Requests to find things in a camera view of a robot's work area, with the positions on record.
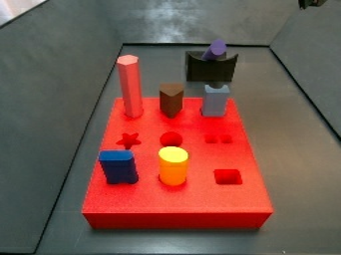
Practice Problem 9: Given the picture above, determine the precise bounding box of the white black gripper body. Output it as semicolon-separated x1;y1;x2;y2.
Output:
298;0;328;9

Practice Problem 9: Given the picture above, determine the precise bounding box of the purple cylinder peg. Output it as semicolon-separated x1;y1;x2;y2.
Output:
201;39;226;60

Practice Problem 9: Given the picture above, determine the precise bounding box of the red shape sorter board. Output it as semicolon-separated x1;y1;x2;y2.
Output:
82;98;273;229

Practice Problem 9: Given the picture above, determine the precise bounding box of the black curved cradle block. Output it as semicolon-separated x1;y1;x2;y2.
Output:
185;51;238;82

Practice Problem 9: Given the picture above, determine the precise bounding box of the light blue notched peg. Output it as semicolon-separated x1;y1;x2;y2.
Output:
201;85;230;117

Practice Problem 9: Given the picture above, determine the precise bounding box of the brown triangular peg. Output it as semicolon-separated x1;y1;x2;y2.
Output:
161;84;183;119

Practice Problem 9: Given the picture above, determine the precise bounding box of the pink hexagonal peg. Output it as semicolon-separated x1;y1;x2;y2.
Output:
116;55;143;118

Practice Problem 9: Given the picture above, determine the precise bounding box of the yellow orange cylinder peg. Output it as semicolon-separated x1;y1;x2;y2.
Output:
159;146;189;186

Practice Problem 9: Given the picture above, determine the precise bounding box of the dark blue arch peg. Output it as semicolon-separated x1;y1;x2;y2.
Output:
99;149;139;184

